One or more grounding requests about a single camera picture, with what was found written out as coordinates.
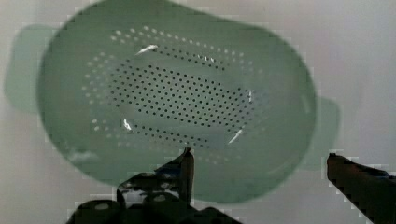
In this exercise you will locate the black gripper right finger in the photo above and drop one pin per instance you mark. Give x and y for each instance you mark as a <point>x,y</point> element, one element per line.
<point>371,190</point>

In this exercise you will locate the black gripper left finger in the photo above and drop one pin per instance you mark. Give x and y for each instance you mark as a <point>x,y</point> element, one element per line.
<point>174,177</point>

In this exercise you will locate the green plastic strainer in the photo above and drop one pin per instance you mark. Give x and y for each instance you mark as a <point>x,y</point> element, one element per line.
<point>112,88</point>

